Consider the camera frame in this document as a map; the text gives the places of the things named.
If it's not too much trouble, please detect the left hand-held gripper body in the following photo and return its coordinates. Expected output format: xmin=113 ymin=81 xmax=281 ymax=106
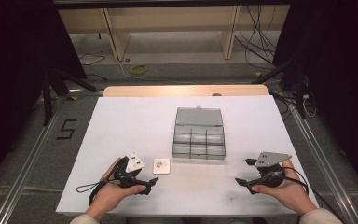
xmin=114 ymin=152 xmax=146 ymax=189

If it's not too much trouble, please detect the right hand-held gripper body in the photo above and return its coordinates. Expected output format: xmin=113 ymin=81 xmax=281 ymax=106
xmin=255 ymin=151 xmax=293 ymax=189

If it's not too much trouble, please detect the person's left hand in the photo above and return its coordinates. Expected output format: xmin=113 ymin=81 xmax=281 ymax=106
xmin=85 ymin=158 xmax=147 ymax=220

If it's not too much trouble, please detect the person's right hand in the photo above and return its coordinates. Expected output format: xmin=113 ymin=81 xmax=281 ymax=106
xmin=250 ymin=159 xmax=318 ymax=216

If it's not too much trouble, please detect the white card with small jewellery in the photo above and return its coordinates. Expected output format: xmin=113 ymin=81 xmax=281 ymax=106
xmin=152 ymin=158 xmax=172 ymax=175

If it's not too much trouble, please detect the white table cover sheet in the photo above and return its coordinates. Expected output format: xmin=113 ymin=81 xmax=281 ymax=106
xmin=55 ymin=94 xmax=320 ymax=217

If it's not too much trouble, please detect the clear plastic compartment box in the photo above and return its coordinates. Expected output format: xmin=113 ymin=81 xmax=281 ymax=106
xmin=172 ymin=106 xmax=227 ymax=161

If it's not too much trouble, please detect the black metal stand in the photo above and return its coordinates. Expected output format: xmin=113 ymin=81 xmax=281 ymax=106
xmin=41 ymin=67 xmax=104 ymax=127
xmin=251 ymin=55 xmax=310 ymax=120

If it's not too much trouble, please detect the yellow tape roll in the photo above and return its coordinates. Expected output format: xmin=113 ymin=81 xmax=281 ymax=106
xmin=130 ymin=63 xmax=148 ymax=76

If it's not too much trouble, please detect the black curtain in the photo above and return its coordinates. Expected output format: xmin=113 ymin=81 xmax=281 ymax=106
xmin=273 ymin=0 xmax=358 ymax=195
xmin=0 ymin=0 xmax=88 ymax=194

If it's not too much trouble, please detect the light wooden shelf unit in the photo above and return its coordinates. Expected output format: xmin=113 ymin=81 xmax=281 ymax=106
xmin=57 ymin=4 xmax=292 ymax=63

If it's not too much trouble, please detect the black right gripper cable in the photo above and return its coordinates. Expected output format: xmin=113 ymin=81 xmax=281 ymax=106
xmin=274 ymin=166 xmax=344 ymax=224

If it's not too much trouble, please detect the aluminium floor rail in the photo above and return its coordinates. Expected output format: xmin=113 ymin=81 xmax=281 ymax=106
xmin=0 ymin=95 xmax=71 ymax=224
xmin=287 ymin=101 xmax=357 ymax=224

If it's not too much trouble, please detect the white cable with plug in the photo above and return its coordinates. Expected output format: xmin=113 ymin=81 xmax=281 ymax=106
xmin=301 ymin=92 xmax=319 ymax=119

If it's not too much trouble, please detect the bundle of black cables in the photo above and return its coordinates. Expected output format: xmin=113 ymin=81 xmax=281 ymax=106
xmin=233 ymin=4 xmax=278 ymax=71

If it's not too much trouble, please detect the thin black floor cable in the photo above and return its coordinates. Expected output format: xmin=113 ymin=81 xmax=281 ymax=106
xmin=77 ymin=52 xmax=107 ymax=67

